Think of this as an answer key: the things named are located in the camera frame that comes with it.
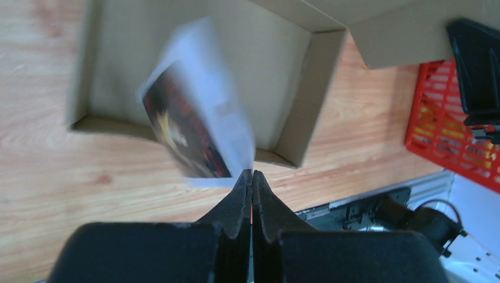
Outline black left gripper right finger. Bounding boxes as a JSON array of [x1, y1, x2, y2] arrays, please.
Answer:
[[252, 170, 448, 282]]

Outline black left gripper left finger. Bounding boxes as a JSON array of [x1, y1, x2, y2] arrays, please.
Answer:
[[48, 170, 252, 282]]

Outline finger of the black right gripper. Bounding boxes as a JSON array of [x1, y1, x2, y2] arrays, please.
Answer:
[[446, 18, 499, 125]]

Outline black star packet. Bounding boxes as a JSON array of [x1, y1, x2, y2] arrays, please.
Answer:
[[137, 17, 256, 187]]

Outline cardboard box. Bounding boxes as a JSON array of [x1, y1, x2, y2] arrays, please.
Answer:
[[67, 1, 499, 168]]

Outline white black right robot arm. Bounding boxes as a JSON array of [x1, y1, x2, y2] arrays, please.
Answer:
[[374, 18, 499, 279]]

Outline red plastic basket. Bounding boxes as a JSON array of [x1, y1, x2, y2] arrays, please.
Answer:
[[405, 59, 499, 193]]

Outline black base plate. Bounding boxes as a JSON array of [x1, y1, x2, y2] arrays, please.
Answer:
[[295, 186, 411, 231]]

